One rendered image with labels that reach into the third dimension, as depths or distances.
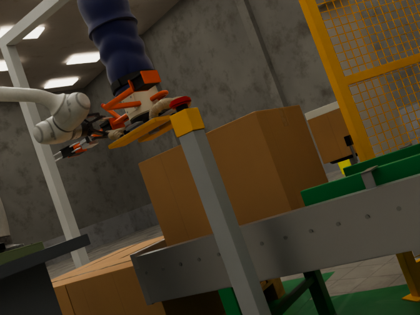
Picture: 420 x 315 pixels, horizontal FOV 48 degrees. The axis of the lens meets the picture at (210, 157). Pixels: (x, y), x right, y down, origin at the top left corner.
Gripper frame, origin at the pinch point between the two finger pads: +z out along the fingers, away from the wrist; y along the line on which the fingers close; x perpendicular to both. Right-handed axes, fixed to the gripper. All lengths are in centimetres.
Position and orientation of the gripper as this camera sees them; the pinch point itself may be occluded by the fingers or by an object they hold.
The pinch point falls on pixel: (108, 125)
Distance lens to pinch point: 235.0
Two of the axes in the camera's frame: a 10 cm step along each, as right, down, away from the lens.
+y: 3.4, 9.4, -0.6
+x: 7.7, -3.1, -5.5
